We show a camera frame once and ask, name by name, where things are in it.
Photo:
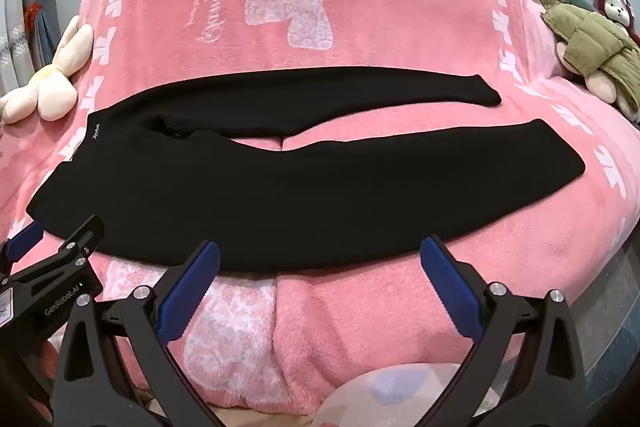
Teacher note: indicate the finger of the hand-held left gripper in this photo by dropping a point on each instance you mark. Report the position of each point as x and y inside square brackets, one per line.
[22, 239]
[75, 244]

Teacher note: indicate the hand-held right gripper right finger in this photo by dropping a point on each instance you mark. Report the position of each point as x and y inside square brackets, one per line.
[450, 289]

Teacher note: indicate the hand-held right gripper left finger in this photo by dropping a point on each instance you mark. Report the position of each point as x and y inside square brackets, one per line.
[187, 287]

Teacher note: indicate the black pants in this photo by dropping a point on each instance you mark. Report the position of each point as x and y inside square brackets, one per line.
[280, 187]

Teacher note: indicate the person's pale printed clothing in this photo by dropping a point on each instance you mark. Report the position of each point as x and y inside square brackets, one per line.
[395, 394]

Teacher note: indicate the cream bunny plush toy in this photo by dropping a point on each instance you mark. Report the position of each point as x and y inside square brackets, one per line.
[52, 77]

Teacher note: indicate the pink bow-print blanket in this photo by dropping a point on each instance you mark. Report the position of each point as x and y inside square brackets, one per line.
[390, 32]

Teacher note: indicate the plush doll in green jacket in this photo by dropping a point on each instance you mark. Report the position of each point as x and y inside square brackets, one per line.
[600, 52]

